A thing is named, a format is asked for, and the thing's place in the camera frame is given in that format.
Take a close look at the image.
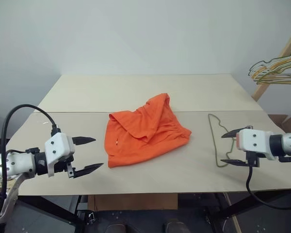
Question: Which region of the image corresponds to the brown cardboard box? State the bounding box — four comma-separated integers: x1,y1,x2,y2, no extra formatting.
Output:
267,114,291,134

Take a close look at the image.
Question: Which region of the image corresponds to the flat brown cardboard sheet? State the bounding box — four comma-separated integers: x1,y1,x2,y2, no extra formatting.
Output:
87,193,179,212

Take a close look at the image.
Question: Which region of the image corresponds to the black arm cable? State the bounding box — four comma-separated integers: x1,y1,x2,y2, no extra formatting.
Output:
0,104,62,220
246,156,291,211

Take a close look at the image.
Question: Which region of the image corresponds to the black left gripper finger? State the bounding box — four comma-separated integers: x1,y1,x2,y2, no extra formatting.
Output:
74,163,105,179
72,136,97,146

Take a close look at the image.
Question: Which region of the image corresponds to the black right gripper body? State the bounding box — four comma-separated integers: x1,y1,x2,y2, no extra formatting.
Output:
245,150,261,168

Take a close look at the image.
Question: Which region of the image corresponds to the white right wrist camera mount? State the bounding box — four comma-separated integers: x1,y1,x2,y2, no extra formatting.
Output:
235,128,277,161

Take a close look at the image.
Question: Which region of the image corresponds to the dark rounded shape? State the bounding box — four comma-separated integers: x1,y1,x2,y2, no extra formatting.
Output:
162,217,185,233
106,223,127,233

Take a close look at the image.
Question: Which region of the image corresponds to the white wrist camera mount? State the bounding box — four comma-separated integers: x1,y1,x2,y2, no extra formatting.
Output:
44,132,76,178
235,128,277,161

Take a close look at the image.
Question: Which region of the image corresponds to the wooden clothes rack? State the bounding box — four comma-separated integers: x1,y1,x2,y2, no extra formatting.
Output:
251,30,291,101

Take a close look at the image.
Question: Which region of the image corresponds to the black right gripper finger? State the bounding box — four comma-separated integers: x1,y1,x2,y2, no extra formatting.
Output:
221,125,253,139
220,158,248,167

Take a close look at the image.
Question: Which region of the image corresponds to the black table frame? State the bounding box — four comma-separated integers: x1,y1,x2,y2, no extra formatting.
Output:
16,190,291,233

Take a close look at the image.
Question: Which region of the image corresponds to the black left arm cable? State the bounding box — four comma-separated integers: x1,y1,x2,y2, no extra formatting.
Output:
0,104,62,220

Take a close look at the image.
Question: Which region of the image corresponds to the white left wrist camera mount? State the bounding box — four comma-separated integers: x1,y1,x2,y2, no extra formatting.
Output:
44,132,76,178

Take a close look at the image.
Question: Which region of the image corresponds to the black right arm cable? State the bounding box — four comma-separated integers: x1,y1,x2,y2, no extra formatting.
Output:
246,156,291,211

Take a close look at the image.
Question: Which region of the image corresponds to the orange t-shirt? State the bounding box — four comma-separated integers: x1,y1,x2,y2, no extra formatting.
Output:
105,93,193,168

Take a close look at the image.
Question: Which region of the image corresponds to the green wire hanger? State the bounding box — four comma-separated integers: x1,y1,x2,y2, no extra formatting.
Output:
207,113,235,169

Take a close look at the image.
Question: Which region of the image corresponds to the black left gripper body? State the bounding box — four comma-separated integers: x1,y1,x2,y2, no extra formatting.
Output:
53,154,76,180

